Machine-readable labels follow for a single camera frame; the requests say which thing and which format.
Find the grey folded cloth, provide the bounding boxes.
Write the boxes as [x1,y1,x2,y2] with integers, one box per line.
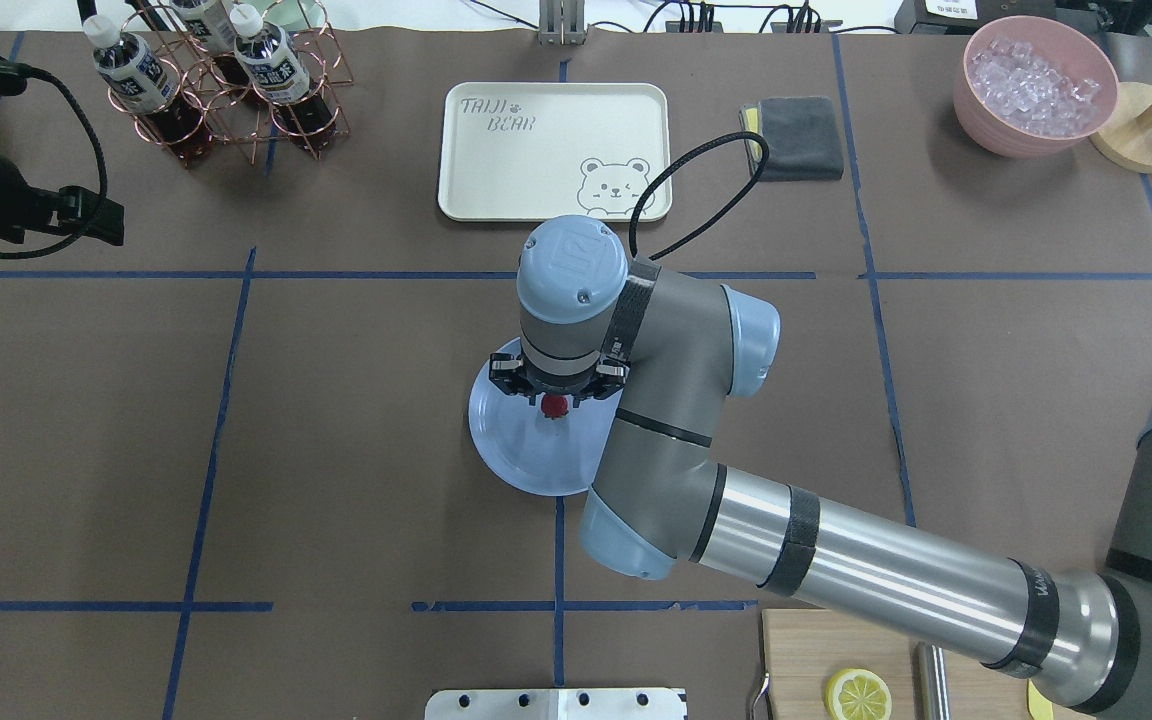
[738,96,844,182]

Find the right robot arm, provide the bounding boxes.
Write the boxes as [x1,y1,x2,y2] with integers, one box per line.
[490,215,1152,719]

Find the copper wire bottle rack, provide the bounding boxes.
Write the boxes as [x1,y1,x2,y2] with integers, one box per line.
[108,1,355,164]

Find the half lemon slice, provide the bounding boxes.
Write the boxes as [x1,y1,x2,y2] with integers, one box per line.
[823,667,893,720]

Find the cream bear tray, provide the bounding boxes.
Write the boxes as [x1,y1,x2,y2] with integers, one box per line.
[435,81,670,222]

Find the tea bottle right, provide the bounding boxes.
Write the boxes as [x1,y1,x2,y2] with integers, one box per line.
[229,3,338,154]

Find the pink bowl of ice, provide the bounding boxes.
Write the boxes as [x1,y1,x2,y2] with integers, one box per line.
[954,15,1119,158]

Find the tea bottle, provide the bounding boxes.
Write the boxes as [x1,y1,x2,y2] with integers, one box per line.
[229,3,338,154]
[170,1,236,55]
[82,14,212,162]

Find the yellow plastic knife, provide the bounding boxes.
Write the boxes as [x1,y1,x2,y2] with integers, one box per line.
[1026,682,1055,720]

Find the tea bottle left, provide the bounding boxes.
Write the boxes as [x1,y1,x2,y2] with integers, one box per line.
[82,14,212,162]

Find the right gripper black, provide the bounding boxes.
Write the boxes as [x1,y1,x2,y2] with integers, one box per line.
[488,350,628,406]

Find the wooden stand round base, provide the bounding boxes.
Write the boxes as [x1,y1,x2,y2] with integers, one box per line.
[1087,48,1152,175]

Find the mint green bowl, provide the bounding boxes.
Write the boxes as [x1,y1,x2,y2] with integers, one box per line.
[250,0,329,32]

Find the tea bottle lower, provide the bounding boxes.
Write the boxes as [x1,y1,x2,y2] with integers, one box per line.
[170,1,236,55]

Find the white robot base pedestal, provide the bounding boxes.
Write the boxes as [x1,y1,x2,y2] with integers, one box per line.
[424,687,689,719]

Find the blue plate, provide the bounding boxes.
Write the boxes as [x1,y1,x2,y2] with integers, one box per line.
[467,366,621,497]

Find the red strawberry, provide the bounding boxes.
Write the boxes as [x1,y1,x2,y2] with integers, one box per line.
[540,395,571,420]

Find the wooden cutting board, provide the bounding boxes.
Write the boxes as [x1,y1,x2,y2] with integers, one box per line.
[761,609,1030,719]

